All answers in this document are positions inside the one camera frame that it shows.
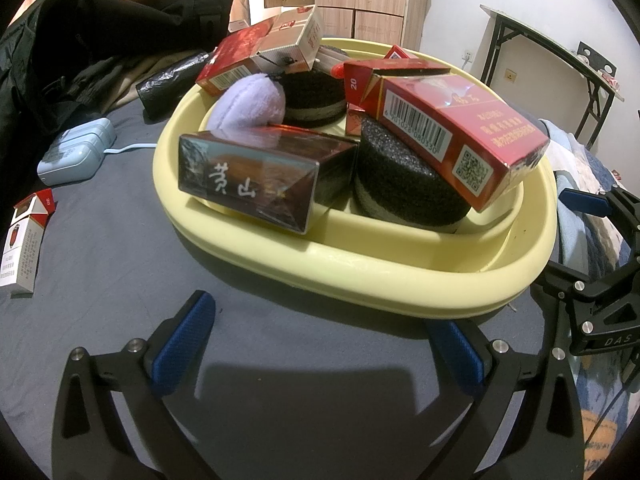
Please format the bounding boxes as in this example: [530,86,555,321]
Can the red gold cigarette pack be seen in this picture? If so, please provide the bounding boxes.
[196,4,323,96]

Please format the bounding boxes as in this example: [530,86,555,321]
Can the light blue case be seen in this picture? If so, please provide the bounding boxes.
[37,118,116,188]

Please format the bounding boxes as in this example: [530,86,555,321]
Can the yellow plastic basin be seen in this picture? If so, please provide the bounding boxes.
[152,37,559,321]

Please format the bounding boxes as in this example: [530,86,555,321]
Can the dark brown cigarette pack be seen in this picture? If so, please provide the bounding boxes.
[178,126,358,234]

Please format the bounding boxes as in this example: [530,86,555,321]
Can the black folding table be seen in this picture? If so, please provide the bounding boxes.
[480,4,625,150]

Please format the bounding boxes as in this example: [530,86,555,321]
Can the white red cigarette pack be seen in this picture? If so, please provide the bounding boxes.
[1,188,55,294]

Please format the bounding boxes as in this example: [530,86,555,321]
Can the black sponge puff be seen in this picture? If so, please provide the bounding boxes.
[354,116,471,232]
[279,70,346,128]

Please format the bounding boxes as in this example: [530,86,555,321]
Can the picture box on table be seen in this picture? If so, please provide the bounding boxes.
[576,41,617,77]

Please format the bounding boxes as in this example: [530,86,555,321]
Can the black jacket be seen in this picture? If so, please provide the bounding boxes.
[0,0,237,131]

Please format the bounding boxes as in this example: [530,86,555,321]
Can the grey bed sheet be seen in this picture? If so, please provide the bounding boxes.
[0,98,582,480]

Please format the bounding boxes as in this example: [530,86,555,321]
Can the lavender powder puff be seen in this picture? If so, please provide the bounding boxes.
[205,74,285,130]

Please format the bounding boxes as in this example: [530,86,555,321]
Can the blue white patchwork rug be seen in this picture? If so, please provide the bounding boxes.
[541,119,637,479]

